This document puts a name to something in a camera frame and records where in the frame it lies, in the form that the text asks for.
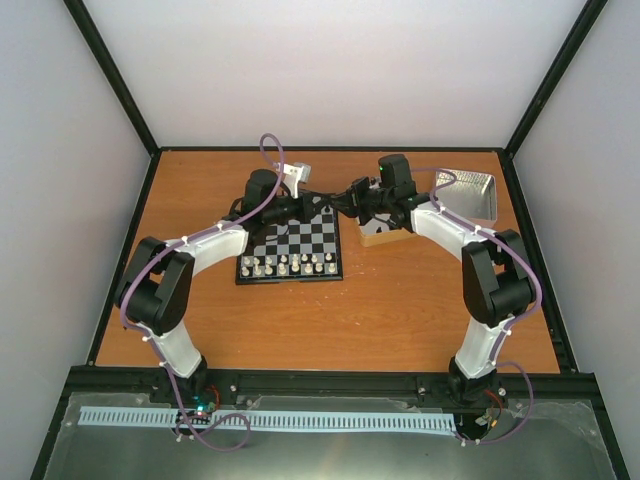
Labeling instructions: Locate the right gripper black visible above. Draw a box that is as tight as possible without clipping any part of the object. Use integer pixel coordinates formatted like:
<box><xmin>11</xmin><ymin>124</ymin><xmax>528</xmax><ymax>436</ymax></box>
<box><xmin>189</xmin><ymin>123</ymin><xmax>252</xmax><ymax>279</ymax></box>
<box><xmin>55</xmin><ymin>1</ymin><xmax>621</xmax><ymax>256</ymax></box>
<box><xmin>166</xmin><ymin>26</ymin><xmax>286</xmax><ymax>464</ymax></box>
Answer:
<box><xmin>329</xmin><ymin>178</ymin><xmax>392</xmax><ymax>227</ymax></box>

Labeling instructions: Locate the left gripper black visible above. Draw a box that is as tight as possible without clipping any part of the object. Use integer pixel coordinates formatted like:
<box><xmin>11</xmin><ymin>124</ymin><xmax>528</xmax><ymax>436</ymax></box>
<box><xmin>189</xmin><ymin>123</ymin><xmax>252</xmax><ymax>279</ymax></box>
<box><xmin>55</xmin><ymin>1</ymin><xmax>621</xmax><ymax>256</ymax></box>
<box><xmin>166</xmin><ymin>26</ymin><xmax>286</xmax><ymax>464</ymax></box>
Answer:
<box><xmin>265</xmin><ymin>190</ymin><xmax>332</xmax><ymax>226</ymax></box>

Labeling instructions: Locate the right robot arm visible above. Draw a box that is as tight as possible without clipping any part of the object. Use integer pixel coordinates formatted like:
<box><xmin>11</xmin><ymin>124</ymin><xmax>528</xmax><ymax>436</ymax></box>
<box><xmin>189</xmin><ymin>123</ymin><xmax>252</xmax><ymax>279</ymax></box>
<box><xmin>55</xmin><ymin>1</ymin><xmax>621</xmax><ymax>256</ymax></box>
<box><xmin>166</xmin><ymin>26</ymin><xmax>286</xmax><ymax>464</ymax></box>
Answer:
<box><xmin>330</xmin><ymin>154</ymin><xmax>542</xmax><ymax>405</ymax></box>

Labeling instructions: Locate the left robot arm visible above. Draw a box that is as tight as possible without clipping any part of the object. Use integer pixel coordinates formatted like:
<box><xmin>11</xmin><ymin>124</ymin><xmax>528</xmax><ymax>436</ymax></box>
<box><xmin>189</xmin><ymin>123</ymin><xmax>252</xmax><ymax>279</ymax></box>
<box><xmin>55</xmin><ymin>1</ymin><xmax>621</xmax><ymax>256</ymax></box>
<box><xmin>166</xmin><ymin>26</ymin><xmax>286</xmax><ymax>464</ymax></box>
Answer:
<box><xmin>114</xmin><ymin>164</ymin><xmax>333</xmax><ymax>403</ymax></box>

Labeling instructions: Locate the black silver chess board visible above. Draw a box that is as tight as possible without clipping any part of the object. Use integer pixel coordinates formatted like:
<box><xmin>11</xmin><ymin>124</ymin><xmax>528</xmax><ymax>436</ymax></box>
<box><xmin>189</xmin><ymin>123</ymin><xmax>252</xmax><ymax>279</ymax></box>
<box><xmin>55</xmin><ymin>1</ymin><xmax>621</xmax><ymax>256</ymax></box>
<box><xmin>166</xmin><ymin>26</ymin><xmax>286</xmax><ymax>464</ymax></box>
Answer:
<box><xmin>235</xmin><ymin>206</ymin><xmax>343</xmax><ymax>285</ymax></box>

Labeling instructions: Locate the white chess piece a1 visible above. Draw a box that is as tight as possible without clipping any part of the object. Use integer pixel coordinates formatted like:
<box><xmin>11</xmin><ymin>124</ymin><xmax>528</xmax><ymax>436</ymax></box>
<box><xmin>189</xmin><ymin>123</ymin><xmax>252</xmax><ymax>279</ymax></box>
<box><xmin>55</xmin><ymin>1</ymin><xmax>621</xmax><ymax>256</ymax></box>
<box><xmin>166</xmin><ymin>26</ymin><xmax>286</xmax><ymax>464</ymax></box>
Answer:
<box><xmin>241</xmin><ymin>257</ymin><xmax>252</xmax><ymax>277</ymax></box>

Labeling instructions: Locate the yellow metal tin box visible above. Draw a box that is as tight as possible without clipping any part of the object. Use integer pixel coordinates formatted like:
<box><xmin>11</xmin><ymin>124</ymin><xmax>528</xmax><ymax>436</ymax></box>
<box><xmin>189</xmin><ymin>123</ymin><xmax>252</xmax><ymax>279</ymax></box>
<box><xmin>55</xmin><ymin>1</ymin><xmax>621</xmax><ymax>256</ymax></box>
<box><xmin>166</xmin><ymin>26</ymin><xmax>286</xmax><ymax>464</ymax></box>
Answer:
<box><xmin>355</xmin><ymin>213</ymin><xmax>413</xmax><ymax>248</ymax></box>

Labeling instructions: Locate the white king piece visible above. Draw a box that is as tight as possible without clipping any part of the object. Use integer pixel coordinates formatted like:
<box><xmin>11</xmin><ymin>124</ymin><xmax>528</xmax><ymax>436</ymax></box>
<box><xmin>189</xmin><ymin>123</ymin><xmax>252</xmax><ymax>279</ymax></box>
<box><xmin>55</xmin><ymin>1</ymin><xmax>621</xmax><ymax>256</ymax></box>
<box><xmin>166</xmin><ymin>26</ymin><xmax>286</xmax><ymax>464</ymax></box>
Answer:
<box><xmin>290</xmin><ymin>254</ymin><xmax>300</xmax><ymax>274</ymax></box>

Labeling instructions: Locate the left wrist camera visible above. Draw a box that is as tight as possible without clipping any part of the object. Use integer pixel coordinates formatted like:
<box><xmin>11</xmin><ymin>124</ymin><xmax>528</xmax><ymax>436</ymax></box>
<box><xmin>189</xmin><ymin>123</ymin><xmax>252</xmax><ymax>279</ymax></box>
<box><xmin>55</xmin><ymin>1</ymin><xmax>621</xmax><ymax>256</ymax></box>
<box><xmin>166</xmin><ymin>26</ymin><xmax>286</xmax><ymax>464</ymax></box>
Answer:
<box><xmin>283</xmin><ymin>163</ymin><xmax>311</xmax><ymax>199</ymax></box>

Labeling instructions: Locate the black aluminium frame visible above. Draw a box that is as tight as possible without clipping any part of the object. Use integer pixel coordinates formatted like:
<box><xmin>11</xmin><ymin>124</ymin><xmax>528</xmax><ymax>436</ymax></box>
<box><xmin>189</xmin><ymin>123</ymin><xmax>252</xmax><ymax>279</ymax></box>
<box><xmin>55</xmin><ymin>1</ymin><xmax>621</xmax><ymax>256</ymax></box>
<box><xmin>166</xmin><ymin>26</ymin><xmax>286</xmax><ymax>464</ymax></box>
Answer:
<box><xmin>29</xmin><ymin>0</ymin><xmax>640</xmax><ymax>480</ymax></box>

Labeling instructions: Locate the metal base plate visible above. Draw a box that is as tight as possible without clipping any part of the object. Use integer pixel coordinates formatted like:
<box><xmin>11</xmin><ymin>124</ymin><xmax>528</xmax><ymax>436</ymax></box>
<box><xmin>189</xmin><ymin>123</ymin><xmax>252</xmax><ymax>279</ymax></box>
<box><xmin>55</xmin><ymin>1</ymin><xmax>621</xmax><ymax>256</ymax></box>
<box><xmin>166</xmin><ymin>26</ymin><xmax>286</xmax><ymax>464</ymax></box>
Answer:
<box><xmin>43</xmin><ymin>394</ymin><xmax>615</xmax><ymax>479</ymax></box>

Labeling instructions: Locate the light blue cable duct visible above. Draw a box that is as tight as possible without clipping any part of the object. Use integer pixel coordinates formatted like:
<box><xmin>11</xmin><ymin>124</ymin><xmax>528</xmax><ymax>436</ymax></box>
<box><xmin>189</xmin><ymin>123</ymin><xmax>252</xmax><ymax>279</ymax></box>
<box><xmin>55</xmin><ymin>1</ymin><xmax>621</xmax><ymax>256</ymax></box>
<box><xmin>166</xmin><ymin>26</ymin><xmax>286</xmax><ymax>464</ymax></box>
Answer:
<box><xmin>78</xmin><ymin>406</ymin><xmax>456</xmax><ymax>435</ymax></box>

